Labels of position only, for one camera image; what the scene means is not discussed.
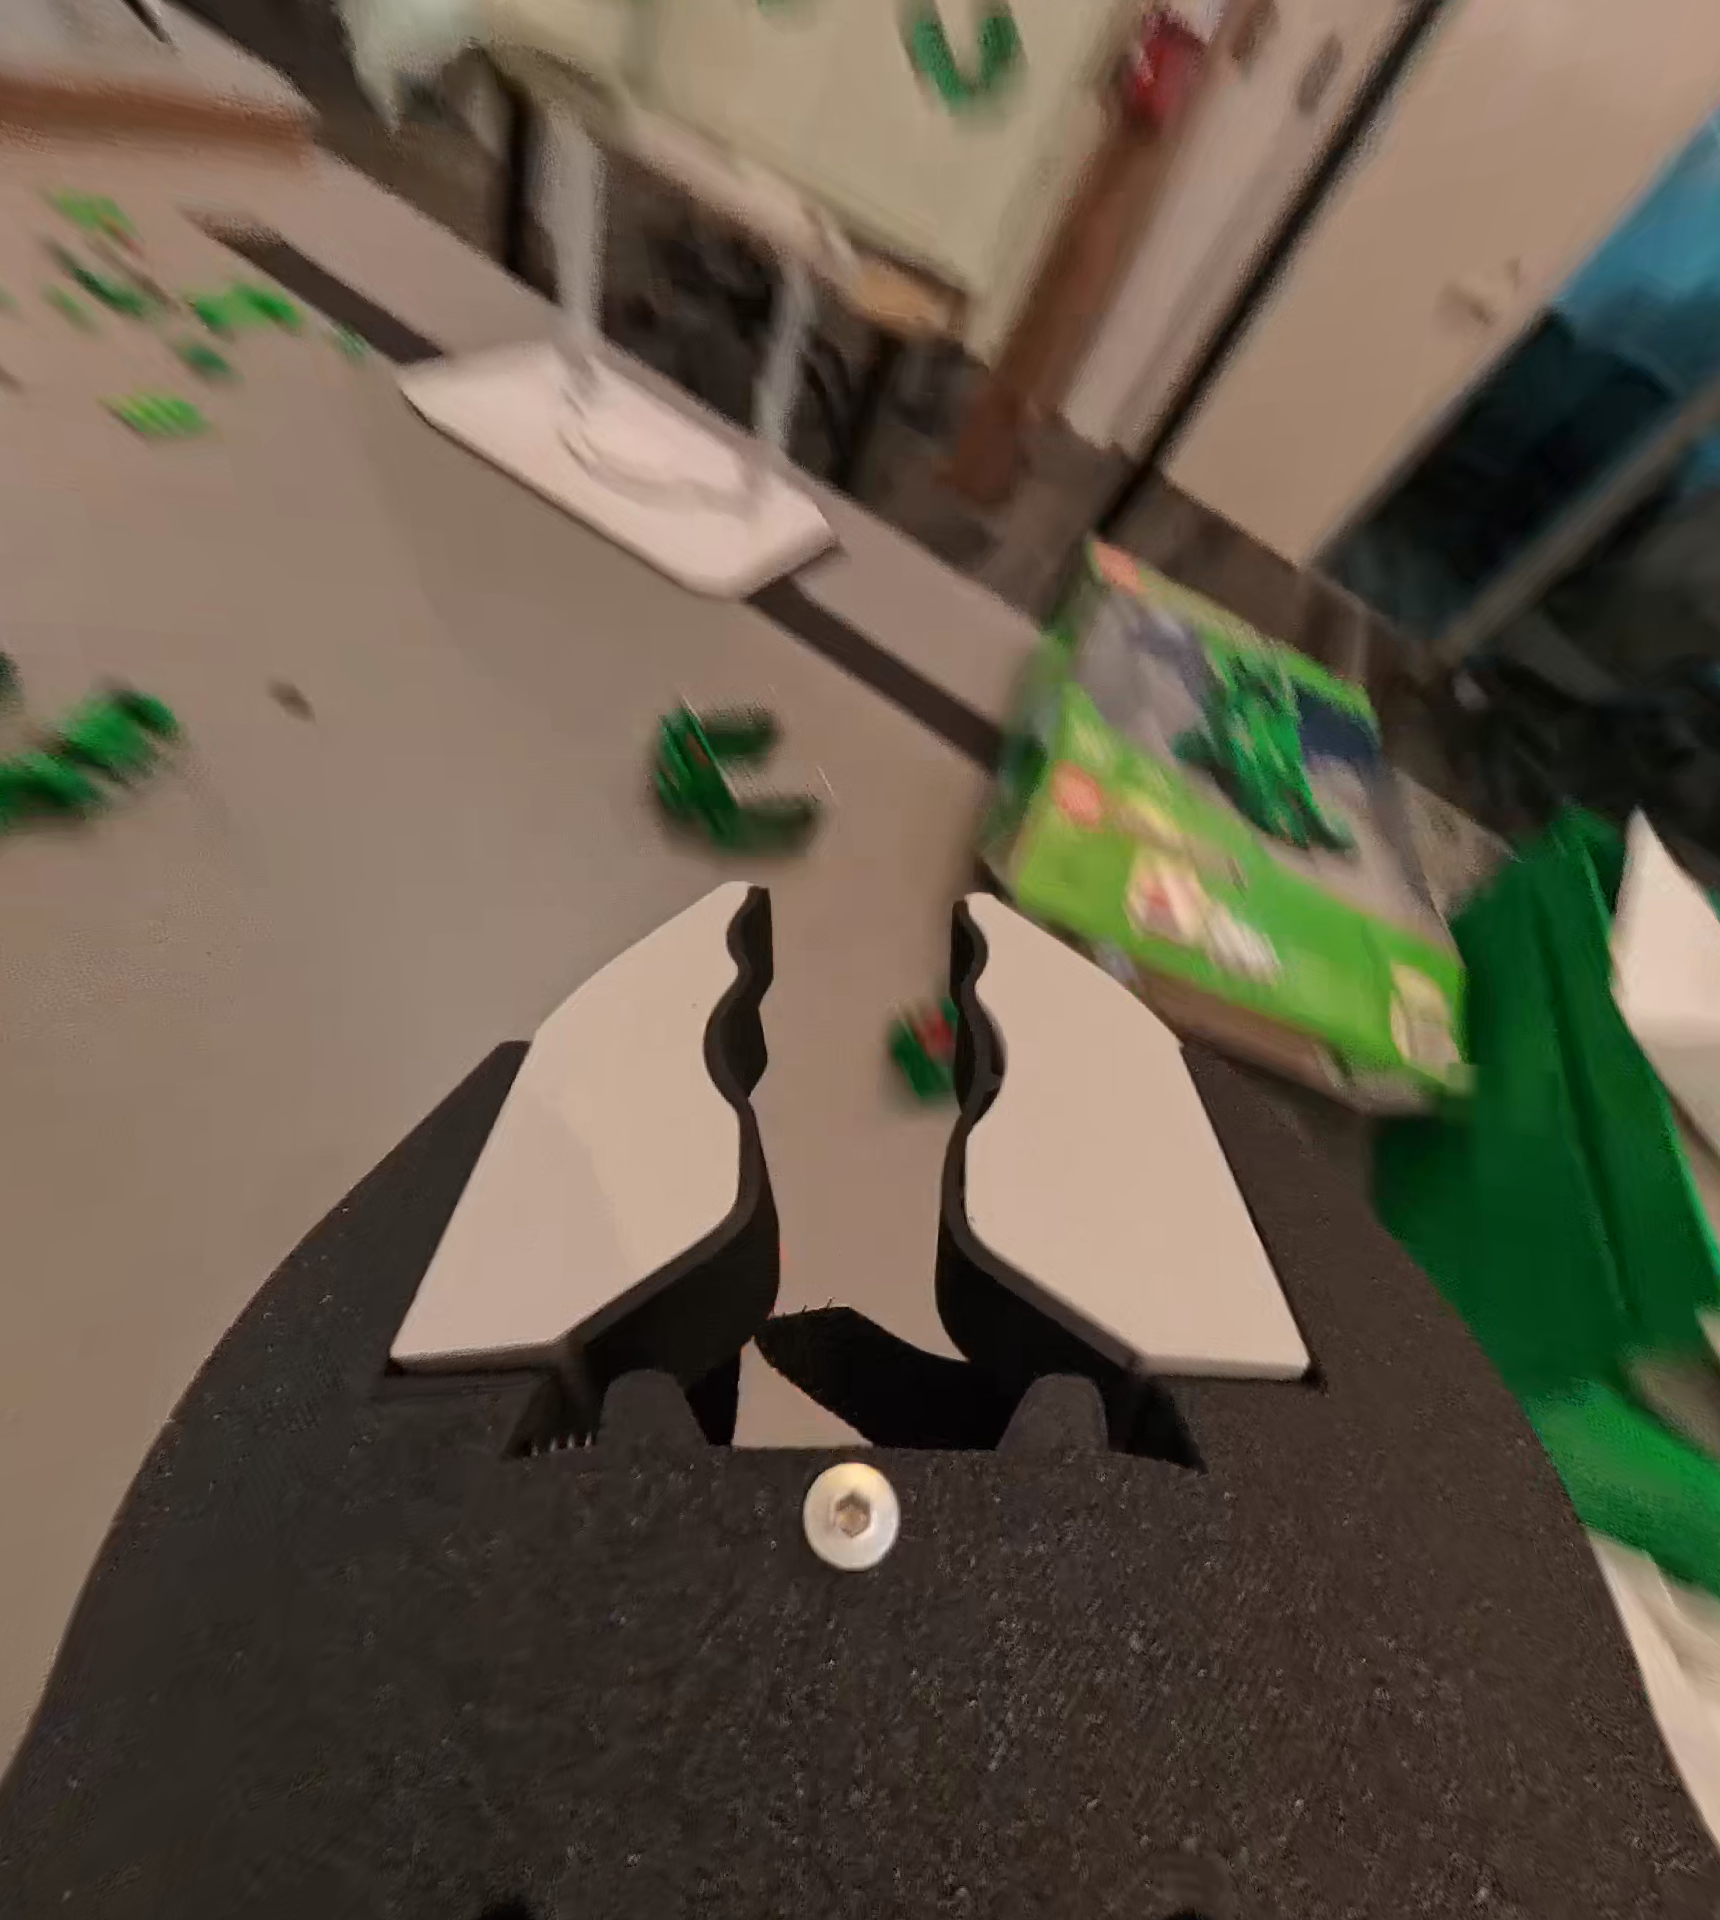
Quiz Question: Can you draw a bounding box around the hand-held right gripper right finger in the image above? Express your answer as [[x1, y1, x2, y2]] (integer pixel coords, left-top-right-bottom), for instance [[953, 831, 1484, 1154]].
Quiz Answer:
[[933, 889, 1317, 1452]]

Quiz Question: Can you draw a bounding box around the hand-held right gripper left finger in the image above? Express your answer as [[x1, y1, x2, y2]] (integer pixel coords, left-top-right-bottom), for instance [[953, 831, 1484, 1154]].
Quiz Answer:
[[388, 881, 787, 1452]]

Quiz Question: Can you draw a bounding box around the green plastic tray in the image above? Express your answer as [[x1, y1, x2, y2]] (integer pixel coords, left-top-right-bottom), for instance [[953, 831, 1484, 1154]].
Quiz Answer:
[[1374, 806, 1720, 1670]]

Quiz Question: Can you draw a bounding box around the small green grey brick assembly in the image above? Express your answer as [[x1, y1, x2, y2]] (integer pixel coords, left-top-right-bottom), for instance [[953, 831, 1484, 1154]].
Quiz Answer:
[[650, 700, 823, 860]]

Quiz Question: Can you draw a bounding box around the grey desk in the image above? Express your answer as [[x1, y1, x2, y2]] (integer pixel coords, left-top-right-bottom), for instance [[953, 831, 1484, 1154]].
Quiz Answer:
[[0, 65, 1597, 1920]]

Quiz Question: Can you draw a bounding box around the small green and red piece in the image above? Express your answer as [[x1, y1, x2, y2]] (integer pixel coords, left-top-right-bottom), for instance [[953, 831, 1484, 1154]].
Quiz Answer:
[[884, 1000, 964, 1110]]

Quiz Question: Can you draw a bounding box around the green toy set box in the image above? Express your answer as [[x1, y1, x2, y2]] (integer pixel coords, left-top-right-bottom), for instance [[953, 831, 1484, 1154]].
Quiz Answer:
[[980, 536, 1478, 1115]]

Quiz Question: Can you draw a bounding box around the white book stand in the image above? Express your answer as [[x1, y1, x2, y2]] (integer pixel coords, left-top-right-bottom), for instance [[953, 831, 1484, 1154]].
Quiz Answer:
[[394, 60, 951, 605]]

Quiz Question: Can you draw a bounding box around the medium green studded plate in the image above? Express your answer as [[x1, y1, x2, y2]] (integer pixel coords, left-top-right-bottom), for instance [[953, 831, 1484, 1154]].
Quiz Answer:
[[184, 281, 310, 342]]

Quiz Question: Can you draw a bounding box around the white door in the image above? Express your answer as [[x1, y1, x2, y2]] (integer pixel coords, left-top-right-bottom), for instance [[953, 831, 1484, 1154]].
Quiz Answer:
[[1069, 0, 1720, 569]]

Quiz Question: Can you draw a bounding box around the building instruction booklet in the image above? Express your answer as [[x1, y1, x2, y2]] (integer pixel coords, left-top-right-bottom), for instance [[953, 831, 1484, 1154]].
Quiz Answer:
[[349, 0, 1148, 324]]

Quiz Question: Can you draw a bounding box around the red fire extinguisher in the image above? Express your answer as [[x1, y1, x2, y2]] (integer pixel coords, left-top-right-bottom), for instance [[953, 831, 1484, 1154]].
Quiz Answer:
[[1111, 0, 1209, 134]]

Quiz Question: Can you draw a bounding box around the large green brick ring assembly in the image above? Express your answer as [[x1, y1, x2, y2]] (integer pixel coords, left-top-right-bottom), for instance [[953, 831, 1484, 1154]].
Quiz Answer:
[[0, 626, 184, 837]]

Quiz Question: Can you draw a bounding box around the wooden post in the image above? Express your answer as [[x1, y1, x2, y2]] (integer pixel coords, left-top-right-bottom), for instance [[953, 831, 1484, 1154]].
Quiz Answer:
[[945, 81, 1184, 510]]

